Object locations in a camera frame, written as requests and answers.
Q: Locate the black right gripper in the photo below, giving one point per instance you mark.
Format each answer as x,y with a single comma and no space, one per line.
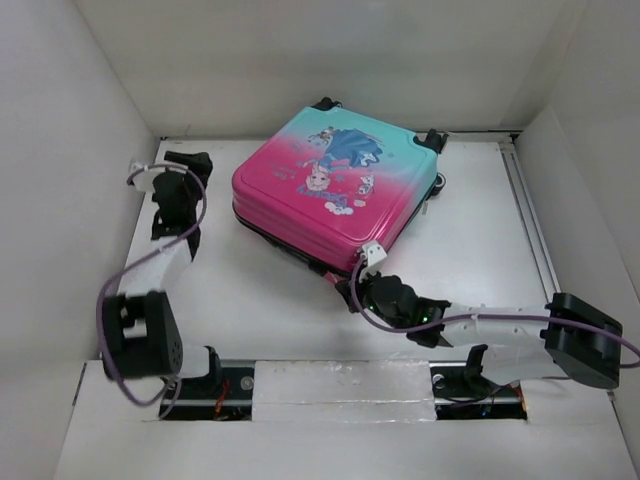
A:
369,277

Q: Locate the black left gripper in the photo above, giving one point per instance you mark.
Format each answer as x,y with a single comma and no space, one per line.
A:
200,160

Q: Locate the pink teal kids suitcase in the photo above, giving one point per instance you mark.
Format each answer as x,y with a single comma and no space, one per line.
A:
332,180

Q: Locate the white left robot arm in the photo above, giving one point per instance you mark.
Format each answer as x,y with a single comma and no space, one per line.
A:
140,332

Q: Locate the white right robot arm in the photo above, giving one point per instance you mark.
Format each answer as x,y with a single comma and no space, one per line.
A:
567,337

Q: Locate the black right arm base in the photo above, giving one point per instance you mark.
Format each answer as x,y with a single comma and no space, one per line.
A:
461,393

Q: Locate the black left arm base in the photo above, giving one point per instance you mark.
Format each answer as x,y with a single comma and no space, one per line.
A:
225,394

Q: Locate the white foam cover panel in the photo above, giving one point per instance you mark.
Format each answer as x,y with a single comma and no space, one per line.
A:
352,392

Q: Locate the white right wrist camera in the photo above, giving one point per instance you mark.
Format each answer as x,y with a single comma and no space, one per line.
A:
374,256

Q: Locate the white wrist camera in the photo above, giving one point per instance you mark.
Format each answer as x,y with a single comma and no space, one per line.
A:
374,256
141,176

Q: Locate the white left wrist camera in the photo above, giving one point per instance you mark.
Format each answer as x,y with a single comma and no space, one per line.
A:
141,176

